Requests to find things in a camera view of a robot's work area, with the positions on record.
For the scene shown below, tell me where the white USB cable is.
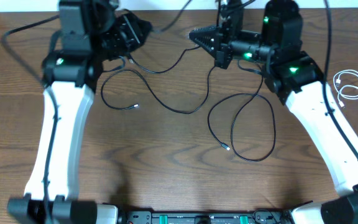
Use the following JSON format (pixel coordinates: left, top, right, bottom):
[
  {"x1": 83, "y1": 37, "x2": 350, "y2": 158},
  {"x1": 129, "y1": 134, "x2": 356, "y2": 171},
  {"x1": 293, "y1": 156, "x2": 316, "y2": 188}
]
[{"x1": 333, "y1": 68, "x2": 358, "y2": 108}]

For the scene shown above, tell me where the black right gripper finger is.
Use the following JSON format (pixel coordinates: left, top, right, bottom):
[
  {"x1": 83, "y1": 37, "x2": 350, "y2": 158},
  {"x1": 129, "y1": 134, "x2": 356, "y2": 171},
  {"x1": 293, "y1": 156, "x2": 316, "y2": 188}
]
[
  {"x1": 189, "y1": 26, "x2": 220, "y2": 41},
  {"x1": 197, "y1": 39, "x2": 221, "y2": 59}
]

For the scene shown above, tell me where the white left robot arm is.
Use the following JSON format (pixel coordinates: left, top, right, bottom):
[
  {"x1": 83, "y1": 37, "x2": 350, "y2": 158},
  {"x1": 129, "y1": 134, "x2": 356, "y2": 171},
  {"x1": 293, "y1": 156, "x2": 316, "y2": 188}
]
[{"x1": 7, "y1": 0, "x2": 152, "y2": 223}]

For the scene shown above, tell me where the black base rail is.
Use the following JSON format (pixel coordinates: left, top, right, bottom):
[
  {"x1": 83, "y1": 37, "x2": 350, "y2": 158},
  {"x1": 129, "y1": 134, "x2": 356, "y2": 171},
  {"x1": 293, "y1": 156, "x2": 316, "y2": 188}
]
[{"x1": 124, "y1": 209, "x2": 293, "y2": 224}]

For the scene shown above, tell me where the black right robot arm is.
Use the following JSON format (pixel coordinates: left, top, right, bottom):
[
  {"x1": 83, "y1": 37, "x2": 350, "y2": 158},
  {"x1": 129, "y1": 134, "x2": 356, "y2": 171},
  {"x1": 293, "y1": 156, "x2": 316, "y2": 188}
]
[{"x1": 189, "y1": 1, "x2": 358, "y2": 223}]

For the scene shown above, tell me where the thick black USB cable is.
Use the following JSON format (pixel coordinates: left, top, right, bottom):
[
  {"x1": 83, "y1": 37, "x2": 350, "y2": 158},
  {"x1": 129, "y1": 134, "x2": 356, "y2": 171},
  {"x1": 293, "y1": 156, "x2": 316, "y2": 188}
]
[{"x1": 126, "y1": 0, "x2": 194, "y2": 34}]

